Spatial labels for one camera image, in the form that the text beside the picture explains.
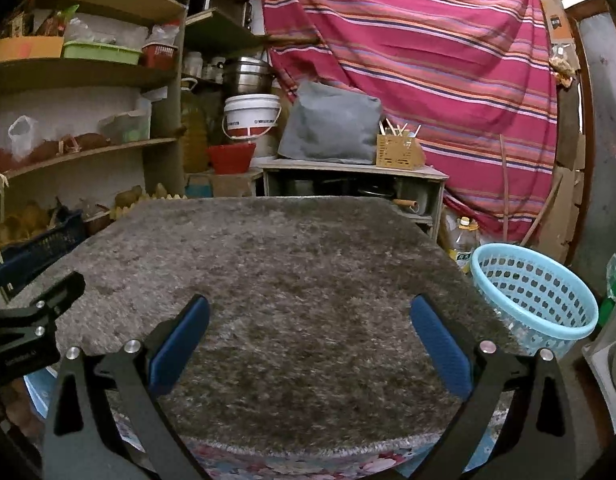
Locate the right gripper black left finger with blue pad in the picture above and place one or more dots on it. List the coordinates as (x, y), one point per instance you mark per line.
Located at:
(81, 439)

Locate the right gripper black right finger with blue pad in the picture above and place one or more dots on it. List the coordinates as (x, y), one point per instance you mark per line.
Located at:
(537, 440)

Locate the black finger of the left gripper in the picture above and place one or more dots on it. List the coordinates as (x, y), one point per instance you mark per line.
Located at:
(49, 306)

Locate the light blue plastic basket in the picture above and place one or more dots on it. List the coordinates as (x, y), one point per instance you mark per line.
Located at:
(541, 302)

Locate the yellow egg tray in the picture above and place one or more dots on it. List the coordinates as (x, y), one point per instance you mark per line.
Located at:
(125, 201)

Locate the cooking oil bottle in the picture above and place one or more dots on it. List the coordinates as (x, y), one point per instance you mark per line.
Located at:
(464, 239)

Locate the grey shaggy table rug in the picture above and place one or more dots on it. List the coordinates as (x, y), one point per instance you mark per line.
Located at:
(310, 350)

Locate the red plastic basin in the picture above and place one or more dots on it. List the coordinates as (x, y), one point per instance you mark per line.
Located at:
(231, 158)

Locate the green plastic tray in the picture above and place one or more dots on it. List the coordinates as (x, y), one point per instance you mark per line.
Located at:
(84, 50)

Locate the low wooden shelf table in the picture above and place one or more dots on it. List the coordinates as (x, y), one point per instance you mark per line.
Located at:
(417, 193)

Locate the white plastic bucket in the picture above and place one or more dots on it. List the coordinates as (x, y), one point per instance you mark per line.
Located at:
(250, 116)

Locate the steel cooking pot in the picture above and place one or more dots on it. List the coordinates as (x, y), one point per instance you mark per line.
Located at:
(246, 75)

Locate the bamboo chopstick holder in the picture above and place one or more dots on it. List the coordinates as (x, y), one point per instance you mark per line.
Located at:
(397, 147)

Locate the grey fabric bag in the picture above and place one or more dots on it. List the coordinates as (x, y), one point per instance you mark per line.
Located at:
(330, 124)

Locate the red striped cloth curtain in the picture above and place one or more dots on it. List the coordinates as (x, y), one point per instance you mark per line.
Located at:
(471, 77)

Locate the cardboard box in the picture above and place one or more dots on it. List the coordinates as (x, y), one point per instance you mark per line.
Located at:
(557, 22)

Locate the wooden wall shelf unit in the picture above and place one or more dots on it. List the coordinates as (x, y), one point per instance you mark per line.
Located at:
(75, 133)

